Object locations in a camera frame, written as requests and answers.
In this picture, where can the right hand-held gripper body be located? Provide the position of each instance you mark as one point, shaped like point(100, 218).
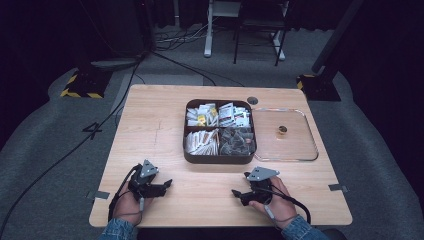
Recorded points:
point(260, 186)

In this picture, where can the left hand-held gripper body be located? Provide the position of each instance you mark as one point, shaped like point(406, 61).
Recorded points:
point(144, 181)

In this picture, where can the person's right hand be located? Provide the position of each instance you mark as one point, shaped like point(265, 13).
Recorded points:
point(280, 205)

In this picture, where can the person's left hand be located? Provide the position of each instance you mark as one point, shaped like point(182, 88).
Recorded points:
point(128, 206)

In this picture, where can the dark brown compartment box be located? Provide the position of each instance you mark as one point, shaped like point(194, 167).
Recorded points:
point(218, 159)

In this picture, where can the pile of clear tea bags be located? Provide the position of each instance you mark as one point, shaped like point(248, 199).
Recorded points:
point(237, 141)

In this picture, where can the clear lid with gold knob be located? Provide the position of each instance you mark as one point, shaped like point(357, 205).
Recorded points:
point(286, 146)

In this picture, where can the pile of brown stick packets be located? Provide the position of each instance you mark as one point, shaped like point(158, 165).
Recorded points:
point(201, 142)

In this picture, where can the pile of white red packets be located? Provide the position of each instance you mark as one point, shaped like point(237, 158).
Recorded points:
point(235, 115)

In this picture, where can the round grey table grommet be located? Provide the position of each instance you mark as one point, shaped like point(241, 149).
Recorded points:
point(252, 100)

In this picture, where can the pile of white yellow packets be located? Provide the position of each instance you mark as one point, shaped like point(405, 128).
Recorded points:
point(202, 116)

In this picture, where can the hazard striped black stand base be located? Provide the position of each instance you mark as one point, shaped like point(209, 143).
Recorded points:
point(320, 88)
point(85, 85)

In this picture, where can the black cabinet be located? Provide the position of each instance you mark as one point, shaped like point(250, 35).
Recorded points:
point(126, 26)

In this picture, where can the dark slanted stand pole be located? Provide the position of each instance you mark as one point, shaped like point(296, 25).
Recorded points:
point(336, 35)

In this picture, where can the grey metal table bracket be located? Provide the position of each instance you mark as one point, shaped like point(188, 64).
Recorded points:
point(99, 194)
point(338, 188)

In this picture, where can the white desk frame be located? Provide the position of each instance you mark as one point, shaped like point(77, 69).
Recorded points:
point(209, 33)

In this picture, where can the black metal chair frame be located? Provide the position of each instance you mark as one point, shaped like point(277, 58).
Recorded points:
point(258, 23)

